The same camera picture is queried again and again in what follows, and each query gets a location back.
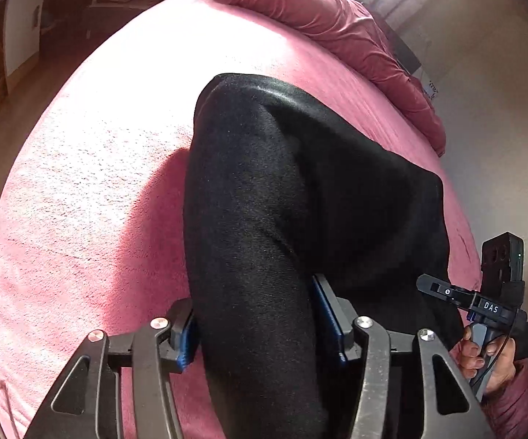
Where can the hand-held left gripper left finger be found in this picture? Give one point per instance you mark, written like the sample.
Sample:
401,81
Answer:
184,352

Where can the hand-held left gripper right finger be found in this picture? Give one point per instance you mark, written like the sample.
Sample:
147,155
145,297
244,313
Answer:
326,306

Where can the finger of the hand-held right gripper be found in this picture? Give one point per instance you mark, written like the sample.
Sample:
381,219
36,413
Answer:
445,291

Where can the black pants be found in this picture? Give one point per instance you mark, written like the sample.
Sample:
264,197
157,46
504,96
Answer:
264,219

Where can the person's right forearm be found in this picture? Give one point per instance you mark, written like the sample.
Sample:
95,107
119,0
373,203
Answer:
513,407

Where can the person's right hand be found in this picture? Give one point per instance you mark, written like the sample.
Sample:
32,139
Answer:
470,356

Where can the pink bed sheet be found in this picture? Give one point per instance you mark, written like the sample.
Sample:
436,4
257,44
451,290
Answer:
108,192

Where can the small white box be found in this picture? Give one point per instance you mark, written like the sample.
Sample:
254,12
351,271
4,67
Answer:
430,88

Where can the dark headboard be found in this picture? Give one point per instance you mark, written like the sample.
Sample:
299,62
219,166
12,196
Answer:
403,50

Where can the pink duvet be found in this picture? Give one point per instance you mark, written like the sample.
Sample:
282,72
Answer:
360,41

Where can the white cabinet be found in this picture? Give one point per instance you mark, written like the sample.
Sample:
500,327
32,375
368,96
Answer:
26,23

